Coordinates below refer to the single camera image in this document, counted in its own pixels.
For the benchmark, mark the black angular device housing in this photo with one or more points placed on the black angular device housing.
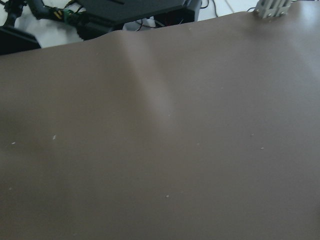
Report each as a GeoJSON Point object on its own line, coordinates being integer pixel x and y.
{"type": "Point", "coordinates": [104, 16]}

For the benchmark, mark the aluminium frame post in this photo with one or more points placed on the aluminium frame post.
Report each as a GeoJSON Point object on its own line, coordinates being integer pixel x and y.
{"type": "Point", "coordinates": [272, 8]}

